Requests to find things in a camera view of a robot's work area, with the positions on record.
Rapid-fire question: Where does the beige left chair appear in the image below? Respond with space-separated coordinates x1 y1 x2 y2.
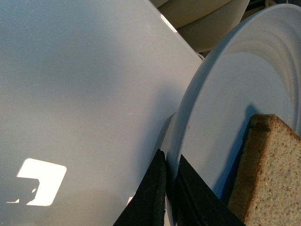
151 0 249 53

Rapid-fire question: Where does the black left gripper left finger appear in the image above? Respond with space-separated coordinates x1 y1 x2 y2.
114 149 166 226

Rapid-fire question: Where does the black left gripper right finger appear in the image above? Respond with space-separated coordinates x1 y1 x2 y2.
175 156 244 226

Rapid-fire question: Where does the white round plate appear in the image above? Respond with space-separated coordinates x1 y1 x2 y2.
166 4 301 226

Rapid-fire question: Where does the brown bread slice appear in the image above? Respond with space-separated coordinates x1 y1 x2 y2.
228 114 301 226

